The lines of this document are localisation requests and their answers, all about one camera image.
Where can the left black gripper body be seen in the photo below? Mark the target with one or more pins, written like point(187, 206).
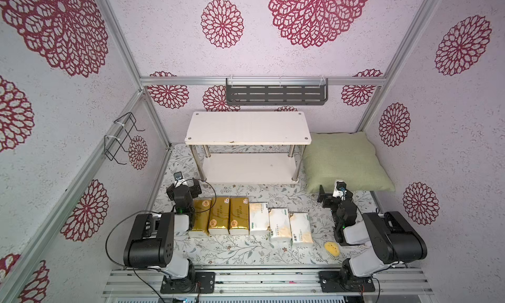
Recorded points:
point(183, 190)

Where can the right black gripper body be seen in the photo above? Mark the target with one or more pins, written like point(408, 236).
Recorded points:
point(329, 198)

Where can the white tissue pack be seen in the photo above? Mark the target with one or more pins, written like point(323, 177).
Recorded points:
point(300, 229)
point(280, 228)
point(259, 222)

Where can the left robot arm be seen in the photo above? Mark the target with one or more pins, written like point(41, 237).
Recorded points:
point(151, 243)

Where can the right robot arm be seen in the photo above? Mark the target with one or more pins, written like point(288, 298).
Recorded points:
point(393, 240)

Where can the gold tissue pack left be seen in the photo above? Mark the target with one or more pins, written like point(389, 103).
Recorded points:
point(202, 214)

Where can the gold tissue pack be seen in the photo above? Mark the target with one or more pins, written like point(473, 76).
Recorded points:
point(202, 214)
point(239, 216)
point(219, 217)

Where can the gold tissue pack middle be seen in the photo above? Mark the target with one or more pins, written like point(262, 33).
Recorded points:
point(219, 217)

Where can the gold tissue pack right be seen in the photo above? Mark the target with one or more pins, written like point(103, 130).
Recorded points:
point(239, 216)

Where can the white two-tier shelf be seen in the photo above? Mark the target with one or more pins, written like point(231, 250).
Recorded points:
point(247, 128)

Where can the floral patterned floor mat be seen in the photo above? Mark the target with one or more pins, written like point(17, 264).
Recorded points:
point(258, 250)

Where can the yellow sponge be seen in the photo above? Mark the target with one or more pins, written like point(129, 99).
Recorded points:
point(332, 248)

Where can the green cushion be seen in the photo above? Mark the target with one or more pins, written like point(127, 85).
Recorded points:
point(349, 157)

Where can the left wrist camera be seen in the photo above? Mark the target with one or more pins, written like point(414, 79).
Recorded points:
point(179, 179)

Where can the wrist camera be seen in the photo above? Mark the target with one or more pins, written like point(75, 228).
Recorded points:
point(340, 189)
point(179, 179)

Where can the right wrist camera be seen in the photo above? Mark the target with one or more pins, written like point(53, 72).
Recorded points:
point(340, 189)

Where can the black wire wall rack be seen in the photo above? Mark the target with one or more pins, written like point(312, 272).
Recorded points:
point(113, 144)

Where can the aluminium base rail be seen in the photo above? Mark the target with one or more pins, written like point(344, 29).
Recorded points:
point(229, 282)

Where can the grey slotted wall shelf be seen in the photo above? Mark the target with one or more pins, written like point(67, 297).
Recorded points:
point(276, 95)

